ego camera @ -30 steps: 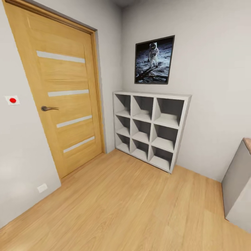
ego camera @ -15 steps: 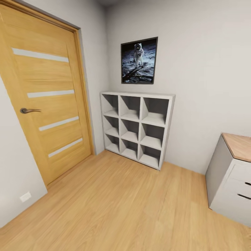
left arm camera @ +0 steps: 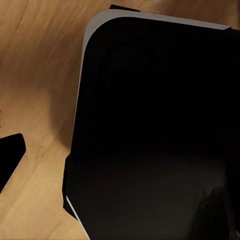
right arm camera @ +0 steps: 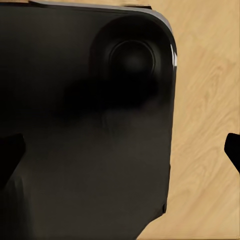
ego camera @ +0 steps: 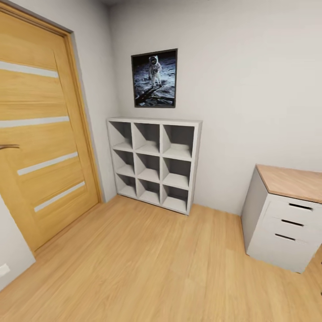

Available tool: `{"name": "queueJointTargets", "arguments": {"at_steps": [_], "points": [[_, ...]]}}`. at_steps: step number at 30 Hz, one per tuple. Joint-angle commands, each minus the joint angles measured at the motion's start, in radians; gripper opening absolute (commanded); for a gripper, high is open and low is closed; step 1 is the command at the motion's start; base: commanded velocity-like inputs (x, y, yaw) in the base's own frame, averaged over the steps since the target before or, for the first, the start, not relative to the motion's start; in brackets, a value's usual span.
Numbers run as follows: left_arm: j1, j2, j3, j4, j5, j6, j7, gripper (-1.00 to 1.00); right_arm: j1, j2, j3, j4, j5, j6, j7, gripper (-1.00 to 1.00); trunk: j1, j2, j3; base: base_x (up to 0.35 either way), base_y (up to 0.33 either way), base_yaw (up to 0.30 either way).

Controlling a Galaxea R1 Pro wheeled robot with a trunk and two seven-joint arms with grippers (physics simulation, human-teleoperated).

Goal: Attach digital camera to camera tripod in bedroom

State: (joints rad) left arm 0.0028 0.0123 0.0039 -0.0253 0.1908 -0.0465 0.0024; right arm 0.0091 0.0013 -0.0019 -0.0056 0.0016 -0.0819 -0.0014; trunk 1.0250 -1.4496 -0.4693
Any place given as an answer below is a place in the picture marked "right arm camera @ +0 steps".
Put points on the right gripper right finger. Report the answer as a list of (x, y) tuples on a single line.
[(232, 149)]

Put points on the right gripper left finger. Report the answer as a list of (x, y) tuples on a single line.
[(12, 150)]

